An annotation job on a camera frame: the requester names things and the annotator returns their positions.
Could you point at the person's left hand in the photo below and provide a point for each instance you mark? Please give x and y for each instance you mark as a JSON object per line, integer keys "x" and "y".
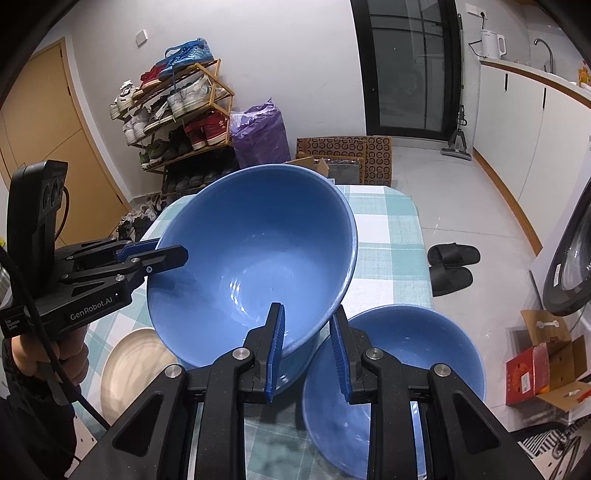
{"x": 74, "y": 355}

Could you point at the black slipper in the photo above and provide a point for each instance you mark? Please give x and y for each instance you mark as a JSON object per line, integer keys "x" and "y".
{"x": 450, "y": 279}
{"x": 452, "y": 254}

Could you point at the orange packet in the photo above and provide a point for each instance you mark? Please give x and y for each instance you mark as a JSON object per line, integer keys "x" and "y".
{"x": 585, "y": 76}

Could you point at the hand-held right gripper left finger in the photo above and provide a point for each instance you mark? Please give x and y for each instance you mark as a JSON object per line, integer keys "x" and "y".
{"x": 276, "y": 350}

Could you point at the cream ribbed plate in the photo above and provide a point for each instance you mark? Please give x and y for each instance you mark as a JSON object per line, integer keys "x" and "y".
{"x": 134, "y": 369}

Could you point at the pile of dark shoes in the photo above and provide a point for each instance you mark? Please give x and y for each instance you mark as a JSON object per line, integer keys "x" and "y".
{"x": 138, "y": 221}

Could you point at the blue bowl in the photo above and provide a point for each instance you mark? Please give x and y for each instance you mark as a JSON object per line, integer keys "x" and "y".
{"x": 401, "y": 360}
{"x": 254, "y": 258}

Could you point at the white wall socket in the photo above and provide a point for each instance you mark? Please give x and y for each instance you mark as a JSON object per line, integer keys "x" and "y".
{"x": 482, "y": 13}

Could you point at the open cardboard box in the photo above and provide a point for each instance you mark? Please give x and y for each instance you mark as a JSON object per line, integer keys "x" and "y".
{"x": 549, "y": 330}

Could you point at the wooden shoe rack with shoes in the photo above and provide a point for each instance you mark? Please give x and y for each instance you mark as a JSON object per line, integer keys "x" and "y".
{"x": 184, "y": 101}

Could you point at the metal faucet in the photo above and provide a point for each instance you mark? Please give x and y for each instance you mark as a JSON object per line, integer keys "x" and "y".
{"x": 549, "y": 53}

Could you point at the upright vacuum cleaner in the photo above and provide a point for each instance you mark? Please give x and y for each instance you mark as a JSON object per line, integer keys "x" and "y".
{"x": 457, "y": 138}

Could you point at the black white floor mat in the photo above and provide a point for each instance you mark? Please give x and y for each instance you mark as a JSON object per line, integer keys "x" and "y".
{"x": 554, "y": 443}

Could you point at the white light switch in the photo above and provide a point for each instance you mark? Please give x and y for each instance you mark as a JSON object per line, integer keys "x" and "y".
{"x": 141, "y": 38}

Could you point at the teal white checked tablecloth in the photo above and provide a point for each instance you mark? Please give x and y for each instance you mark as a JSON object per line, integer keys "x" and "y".
{"x": 388, "y": 217}

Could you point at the brown patterned doormat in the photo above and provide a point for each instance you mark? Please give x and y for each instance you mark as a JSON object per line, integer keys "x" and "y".
{"x": 376, "y": 157}

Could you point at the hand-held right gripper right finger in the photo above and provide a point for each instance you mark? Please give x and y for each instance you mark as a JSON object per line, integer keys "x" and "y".
{"x": 339, "y": 355}

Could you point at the red box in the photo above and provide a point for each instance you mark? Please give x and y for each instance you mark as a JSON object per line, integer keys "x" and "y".
{"x": 526, "y": 374}

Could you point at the black framed glass door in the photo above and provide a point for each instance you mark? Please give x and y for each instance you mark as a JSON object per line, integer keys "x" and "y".
{"x": 406, "y": 69}

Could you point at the purple plastic bag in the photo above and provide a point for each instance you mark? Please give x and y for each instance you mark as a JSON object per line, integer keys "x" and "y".
{"x": 258, "y": 138}

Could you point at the wooden door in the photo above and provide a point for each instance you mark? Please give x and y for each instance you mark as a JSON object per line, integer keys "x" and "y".
{"x": 37, "y": 138}

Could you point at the white kitchen cabinet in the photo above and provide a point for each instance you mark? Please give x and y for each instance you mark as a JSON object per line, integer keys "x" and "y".
{"x": 531, "y": 115}

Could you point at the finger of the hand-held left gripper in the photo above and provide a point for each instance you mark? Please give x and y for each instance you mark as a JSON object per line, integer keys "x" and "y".
{"x": 134, "y": 250}
{"x": 166, "y": 258}

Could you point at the grey shiny panel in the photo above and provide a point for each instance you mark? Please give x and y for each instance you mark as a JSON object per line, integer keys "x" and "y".
{"x": 344, "y": 170}

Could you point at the white electric kettle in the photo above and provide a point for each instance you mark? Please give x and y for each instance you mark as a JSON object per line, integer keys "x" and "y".
{"x": 491, "y": 44}

